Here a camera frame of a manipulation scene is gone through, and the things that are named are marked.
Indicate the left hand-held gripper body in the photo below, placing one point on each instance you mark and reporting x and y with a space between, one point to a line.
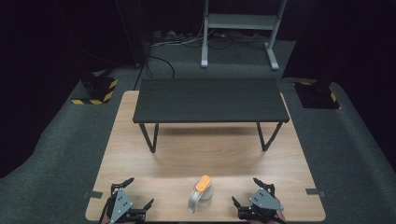
120 203

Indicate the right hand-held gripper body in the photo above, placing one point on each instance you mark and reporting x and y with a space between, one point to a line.
264 200

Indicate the person's left hand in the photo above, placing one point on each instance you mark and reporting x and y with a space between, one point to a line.
129 222

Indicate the person's right hand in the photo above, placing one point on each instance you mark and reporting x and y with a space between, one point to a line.
281 218

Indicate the grey tape strip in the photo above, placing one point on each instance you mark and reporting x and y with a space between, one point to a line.
315 192
93 194

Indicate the clear jug with orange lid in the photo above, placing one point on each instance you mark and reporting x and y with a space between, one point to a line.
203 193

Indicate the black base with hazard stripes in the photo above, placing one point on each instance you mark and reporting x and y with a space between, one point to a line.
98 90
317 96

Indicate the black shelf riser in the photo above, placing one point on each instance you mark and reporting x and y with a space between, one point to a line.
208 99

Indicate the power strip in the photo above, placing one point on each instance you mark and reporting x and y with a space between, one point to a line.
169 36

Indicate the white metal stand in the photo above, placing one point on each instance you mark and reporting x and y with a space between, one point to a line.
243 21

